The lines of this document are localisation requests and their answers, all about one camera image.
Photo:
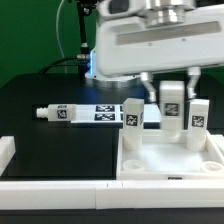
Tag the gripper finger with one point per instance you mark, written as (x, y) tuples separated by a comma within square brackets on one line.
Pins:
[(194, 74), (146, 79)]

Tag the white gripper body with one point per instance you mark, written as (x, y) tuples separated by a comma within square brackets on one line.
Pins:
[(135, 36)]

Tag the white square table top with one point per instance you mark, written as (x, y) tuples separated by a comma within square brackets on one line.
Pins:
[(159, 159)]

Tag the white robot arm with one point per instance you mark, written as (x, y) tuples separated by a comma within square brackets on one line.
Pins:
[(145, 37)]

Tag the white paper with tags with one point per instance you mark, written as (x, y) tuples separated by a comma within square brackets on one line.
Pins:
[(111, 113)]

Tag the white front obstacle bar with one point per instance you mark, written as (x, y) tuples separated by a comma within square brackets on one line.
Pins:
[(52, 195)]

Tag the white left obstacle block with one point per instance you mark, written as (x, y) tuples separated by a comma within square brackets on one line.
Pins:
[(7, 151)]

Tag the black camera pole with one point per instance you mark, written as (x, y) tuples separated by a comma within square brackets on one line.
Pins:
[(84, 8)]

